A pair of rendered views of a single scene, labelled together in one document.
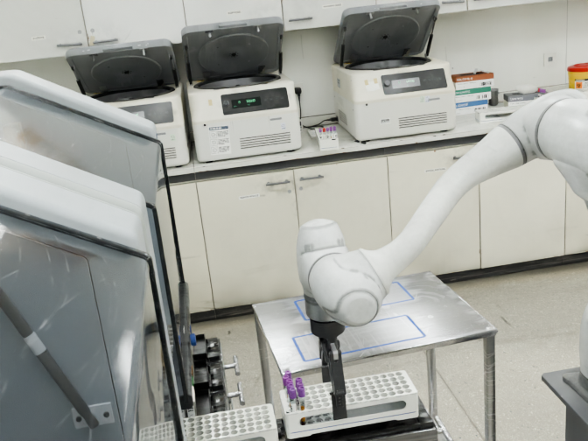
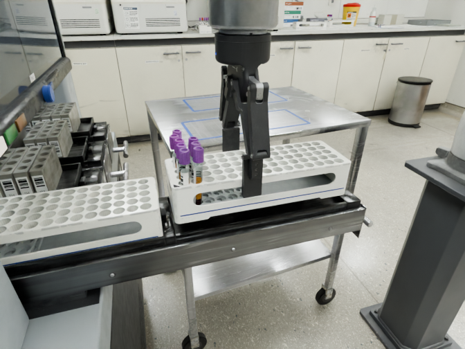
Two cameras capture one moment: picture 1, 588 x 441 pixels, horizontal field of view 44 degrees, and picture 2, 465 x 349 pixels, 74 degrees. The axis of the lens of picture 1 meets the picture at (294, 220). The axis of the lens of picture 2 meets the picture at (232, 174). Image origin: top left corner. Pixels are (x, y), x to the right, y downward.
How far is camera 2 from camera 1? 1.17 m
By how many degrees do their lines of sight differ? 14
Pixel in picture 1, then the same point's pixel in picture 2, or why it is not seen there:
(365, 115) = not seen: hidden behind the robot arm
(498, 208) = (301, 84)
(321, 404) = (225, 176)
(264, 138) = (162, 21)
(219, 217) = (131, 74)
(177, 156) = (100, 25)
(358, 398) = (275, 169)
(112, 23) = not seen: outside the picture
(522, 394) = not seen: hidden behind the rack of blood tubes
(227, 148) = (137, 24)
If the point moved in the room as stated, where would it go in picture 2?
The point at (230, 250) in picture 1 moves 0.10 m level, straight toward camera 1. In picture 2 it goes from (140, 97) to (140, 101)
